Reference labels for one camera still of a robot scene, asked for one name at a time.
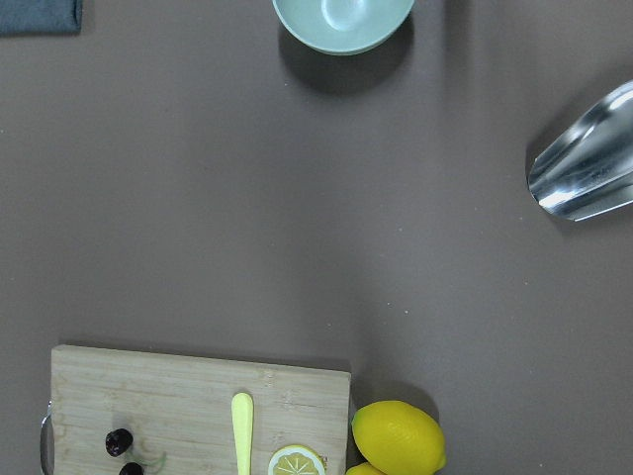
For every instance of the dark red cherry pair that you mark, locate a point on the dark red cherry pair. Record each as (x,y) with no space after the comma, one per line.
(119,442)

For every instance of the yellow plastic knife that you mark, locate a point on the yellow plastic knife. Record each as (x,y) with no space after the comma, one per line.
(242,417)

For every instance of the mint green bowl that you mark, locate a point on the mint green bowl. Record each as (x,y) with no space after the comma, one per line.
(342,27)

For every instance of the yellow lemon outer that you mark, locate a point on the yellow lemon outer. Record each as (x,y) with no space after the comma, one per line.
(396,437)

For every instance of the lemon slice lower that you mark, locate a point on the lemon slice lower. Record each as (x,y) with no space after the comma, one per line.
(296,459)

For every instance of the bamboo cutting board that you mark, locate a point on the bamboo cutting board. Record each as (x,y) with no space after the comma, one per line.
(180,406)

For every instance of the yellow lemon near lime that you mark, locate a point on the yellow lemon near lime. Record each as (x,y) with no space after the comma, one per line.
(364,468)

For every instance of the metal scoop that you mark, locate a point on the metal scoop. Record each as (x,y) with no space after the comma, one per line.
(587,170)

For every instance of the grey folded cloth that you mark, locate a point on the grey folded cloth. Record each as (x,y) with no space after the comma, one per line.
(40,17)

